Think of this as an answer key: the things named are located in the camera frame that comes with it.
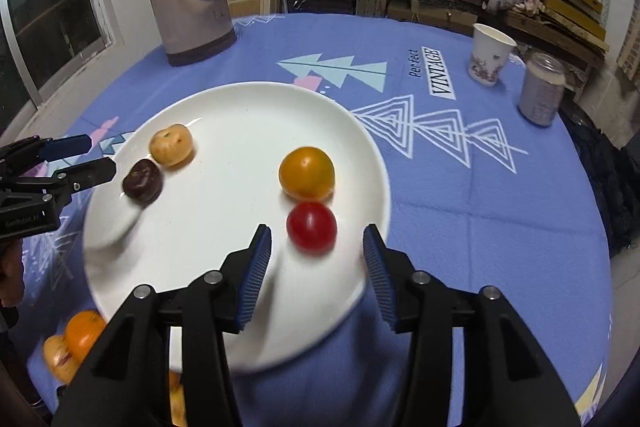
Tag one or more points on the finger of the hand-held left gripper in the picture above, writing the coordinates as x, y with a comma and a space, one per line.
65, 146
92, 172

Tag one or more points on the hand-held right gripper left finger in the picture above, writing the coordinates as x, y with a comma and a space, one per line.
255, 279

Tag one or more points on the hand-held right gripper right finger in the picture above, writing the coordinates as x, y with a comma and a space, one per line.
380, 279

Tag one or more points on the dark water chestnut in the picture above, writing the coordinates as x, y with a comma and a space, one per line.
143, 181

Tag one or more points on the white round plate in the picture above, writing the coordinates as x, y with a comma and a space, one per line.
215, 227

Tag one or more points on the red cherry tomato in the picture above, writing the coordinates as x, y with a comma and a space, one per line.
311, 227

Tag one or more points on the tan round fruit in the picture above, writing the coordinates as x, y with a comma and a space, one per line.
57, 357
171, 145

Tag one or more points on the blue printed tablecloth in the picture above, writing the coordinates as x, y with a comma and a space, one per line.
475, 217

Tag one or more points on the yellow cherry tomato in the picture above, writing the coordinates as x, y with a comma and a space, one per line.
306, 173

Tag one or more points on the large mandarin orange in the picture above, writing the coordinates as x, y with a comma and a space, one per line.
82, 329

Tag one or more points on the glass window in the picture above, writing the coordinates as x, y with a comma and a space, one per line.
55, 7

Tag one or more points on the small mandarin orange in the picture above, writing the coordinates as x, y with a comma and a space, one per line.
176, 399

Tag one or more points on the dark cloth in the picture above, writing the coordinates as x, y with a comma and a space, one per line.
600, 167

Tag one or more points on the pale drink can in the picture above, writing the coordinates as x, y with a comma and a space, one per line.
542, 89

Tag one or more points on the floral paper cup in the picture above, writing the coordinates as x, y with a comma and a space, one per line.
491, 54

